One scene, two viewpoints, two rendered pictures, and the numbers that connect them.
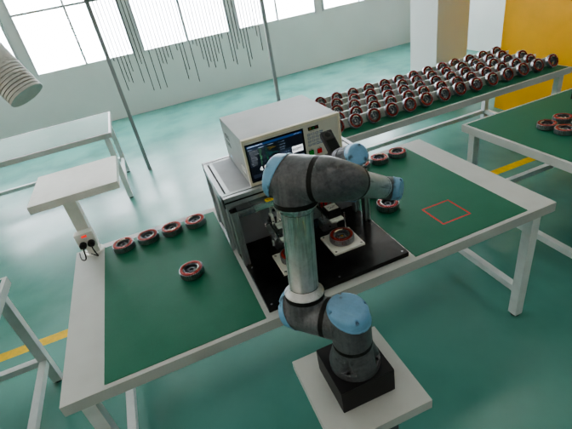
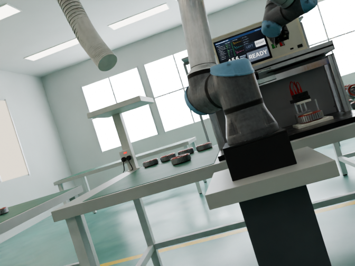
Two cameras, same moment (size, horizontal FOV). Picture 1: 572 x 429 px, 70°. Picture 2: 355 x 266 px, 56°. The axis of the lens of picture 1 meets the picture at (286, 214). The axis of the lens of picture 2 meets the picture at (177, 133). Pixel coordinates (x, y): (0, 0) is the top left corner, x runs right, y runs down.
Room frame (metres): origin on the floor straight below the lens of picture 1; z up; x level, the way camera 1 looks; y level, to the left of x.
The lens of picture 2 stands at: (-0.16, -0.36, 0.92)
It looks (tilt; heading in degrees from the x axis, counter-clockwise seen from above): 0 degrees down; 26
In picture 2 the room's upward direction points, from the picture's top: 17 degrees counter-clockwise
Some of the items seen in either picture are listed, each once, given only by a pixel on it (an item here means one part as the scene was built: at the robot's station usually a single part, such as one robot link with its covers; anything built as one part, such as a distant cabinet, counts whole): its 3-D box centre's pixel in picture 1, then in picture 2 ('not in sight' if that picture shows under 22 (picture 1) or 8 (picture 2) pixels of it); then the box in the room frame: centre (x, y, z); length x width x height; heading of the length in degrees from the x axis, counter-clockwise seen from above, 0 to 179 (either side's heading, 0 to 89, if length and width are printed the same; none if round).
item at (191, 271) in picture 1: (191, 270); (180, 159); (1.49, 0.47, 0.77); 0.11 x 0.11 x 0.04
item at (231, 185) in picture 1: (281, 162); (260, 73); (1.76, -0.02, 1.09); 0.68 x 0.44 x 0.05; 106
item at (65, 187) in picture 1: (95, 220); (131, 136); (1.77, 0.92, 0.98); 0.37 x 0.35 x 0.46; 106
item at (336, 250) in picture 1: (342, 241); (311, 122); (1.49, -0.23, 0.78); 0.15 x 0.15 x 0.01; 16
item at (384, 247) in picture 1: (317, 251); (286, 133); (1.47, -0.11, 0.76); 0.64 x 0.47 x 0.02; 106
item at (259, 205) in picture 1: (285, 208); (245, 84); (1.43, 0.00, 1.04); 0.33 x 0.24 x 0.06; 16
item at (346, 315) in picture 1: (347, 321); (233, 82); (0.80, -0.11, 1.01); 0.13 x 0.12 x 0.14; 57
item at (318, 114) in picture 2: (341, 236); (310, 116); (1.49, -0.23, 0.80); 0.11 x 0.11 x 0.04
